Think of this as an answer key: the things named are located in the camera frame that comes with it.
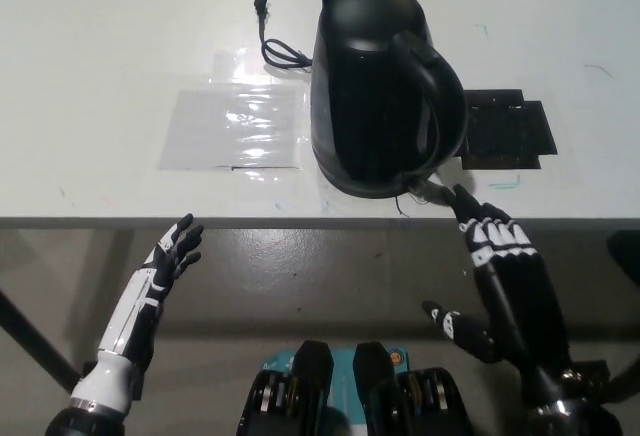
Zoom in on black table leg frame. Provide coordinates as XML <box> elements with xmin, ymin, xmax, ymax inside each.
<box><xmin>568</xmin><ymin>348</ymin><xmax>640</xmax><ymax>403</ymax></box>
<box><xmin>0</xmin><ymin>287</ymin><xmax>97</xmax><ymax>393</ymax></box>

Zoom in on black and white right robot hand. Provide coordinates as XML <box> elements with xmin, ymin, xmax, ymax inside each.
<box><xmin>421</xmin><ymin>183</ymin><xmax>572</xmax><ymax>383</ymax></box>

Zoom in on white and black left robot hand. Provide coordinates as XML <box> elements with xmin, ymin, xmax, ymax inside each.
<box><xmin>94</xmin><ymin>213</ymin><xmax>206</xmax><ymax>373</ymax></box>

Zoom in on black electric kettle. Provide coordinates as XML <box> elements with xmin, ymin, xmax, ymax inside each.
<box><xmin>308</xmin><ymin>0</ymin><xmax>469</xmax><ymax>201</ymax></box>

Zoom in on black robot body blocks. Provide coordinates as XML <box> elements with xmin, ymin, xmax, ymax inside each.
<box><xmin>234</xmin><ymin>339</ymin><xmax>476</xmax><ymax>436</ymax></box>

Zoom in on large clear tape patch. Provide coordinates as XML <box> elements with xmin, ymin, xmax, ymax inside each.
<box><xmin>158</xmin><ymin>86</ymin><xmax>307</xmax><ymax>173</ymax></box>

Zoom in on teal robot body panel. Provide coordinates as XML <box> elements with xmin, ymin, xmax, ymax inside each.
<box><xmin>262</xmin><ymin>348</ymin><xmax>411</xmax><ymax>436</ymax></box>

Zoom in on black power cord with plug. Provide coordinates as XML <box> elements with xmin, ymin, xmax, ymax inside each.
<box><xmin>253</xmin><ymin>0</ymin><xmax>315</xmax><ymax>75</ymax></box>

